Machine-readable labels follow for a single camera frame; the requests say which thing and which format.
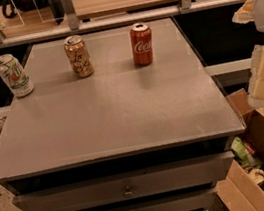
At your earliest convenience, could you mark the red coke can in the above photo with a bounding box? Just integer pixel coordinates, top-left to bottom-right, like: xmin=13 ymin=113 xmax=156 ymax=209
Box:
xmin=129 ymin=22 xmax=153 ymax=66

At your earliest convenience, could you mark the gold soda can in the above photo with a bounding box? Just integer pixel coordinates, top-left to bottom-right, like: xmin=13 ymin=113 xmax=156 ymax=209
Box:
xmin=64 ymin=35 xmax=94 ymax=78

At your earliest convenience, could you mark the white green 7up can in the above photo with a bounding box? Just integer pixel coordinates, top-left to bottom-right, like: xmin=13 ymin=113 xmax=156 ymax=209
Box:
xmin=0 ymin=53 xmax=34 ymax=98

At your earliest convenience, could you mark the cardboard box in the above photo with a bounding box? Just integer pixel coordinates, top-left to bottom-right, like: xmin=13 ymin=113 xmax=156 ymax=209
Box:
xmin=216 ymin=89 xmax=264 ymax=211

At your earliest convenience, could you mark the green snack bag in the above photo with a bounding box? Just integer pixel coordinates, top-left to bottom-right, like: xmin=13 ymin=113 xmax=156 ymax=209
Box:
xmin=231 ymin=137 xmax=260 ymax=168

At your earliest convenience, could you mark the grey drawer cabinet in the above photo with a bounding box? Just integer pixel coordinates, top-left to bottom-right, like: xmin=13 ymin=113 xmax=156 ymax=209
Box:
xmin=0 ymin=19 xmax=244 ymax=211

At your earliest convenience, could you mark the top drawer brass knob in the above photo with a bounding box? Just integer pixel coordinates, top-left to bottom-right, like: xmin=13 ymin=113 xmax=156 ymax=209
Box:
xmin=123 ymin=185 xmax=133 ymax=198

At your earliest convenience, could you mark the middle metal bracket post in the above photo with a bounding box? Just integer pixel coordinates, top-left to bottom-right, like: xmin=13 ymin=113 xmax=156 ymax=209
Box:
xmin=61 ymin=0 xmax=80 ymax=31

